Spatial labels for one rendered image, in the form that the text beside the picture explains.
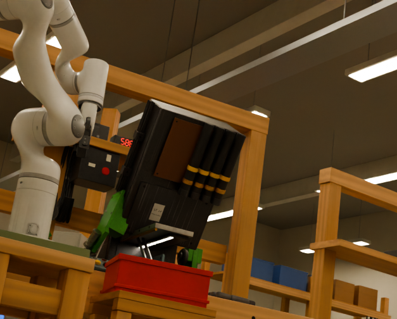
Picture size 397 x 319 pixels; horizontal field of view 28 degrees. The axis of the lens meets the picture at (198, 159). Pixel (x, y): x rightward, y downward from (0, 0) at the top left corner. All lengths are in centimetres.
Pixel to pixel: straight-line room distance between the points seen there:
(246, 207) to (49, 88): 165
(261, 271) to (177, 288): 608
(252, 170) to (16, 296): 189
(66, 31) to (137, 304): 87
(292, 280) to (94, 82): 644
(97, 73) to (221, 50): 611
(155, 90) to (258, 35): 462
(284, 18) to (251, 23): 57
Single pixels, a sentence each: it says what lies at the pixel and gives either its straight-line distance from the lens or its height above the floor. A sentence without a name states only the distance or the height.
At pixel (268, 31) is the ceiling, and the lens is 817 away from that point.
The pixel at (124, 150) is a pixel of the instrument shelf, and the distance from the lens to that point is 344.
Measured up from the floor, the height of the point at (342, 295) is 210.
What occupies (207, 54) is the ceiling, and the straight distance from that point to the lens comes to 896.
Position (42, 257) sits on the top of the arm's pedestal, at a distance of 224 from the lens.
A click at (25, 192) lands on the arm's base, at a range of 238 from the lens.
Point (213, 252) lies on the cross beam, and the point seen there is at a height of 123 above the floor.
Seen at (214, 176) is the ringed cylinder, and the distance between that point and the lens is 310.
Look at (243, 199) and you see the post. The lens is 380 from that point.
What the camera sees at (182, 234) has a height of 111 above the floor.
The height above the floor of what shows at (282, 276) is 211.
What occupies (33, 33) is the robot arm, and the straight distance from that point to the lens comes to 234.
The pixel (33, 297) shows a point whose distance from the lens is 225.
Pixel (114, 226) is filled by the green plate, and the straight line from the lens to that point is 309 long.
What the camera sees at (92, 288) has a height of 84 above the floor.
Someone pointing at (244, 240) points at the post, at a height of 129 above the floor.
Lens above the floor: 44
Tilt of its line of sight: 19 degrees up
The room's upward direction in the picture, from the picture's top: 8 degrees clockwise
